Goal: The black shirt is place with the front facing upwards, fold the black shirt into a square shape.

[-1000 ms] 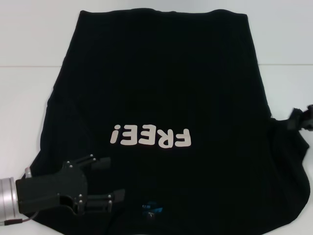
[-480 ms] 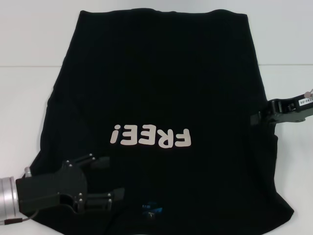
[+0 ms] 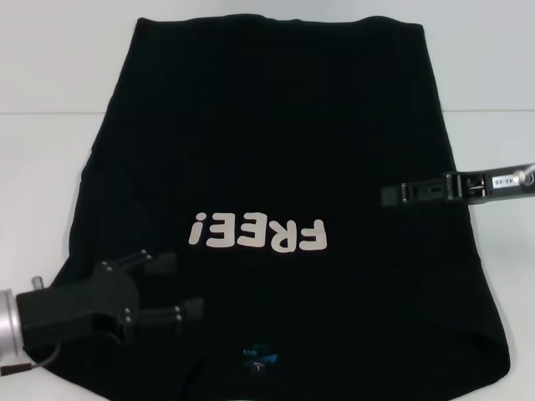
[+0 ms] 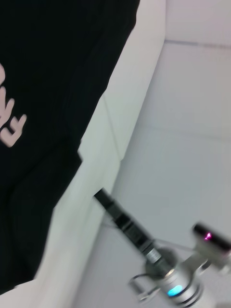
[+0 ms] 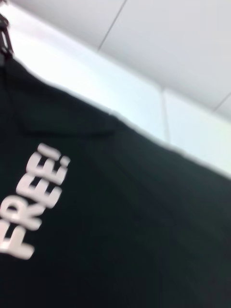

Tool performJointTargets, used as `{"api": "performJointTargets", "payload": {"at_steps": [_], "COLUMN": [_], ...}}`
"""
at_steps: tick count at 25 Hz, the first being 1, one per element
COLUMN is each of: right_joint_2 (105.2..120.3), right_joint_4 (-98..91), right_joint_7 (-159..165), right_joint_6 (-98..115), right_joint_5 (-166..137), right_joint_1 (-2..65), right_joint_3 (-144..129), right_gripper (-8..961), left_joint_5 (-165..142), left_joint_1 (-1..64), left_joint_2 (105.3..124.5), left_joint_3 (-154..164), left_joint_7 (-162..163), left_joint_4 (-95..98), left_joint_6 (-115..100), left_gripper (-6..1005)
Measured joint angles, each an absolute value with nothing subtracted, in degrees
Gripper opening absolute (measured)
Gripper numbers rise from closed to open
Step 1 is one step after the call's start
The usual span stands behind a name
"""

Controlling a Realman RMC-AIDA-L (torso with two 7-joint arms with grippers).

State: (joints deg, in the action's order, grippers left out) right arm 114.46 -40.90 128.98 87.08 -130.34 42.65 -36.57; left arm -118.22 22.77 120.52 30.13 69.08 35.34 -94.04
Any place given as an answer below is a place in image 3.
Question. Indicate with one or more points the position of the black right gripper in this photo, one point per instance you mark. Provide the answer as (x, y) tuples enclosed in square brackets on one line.
[(476, 186)]

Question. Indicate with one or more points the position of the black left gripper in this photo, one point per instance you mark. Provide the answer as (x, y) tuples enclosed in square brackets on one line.
[(79, 309)]

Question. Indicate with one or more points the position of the black shirt with FREE print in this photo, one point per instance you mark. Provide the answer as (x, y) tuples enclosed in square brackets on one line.
[(267, 125)]

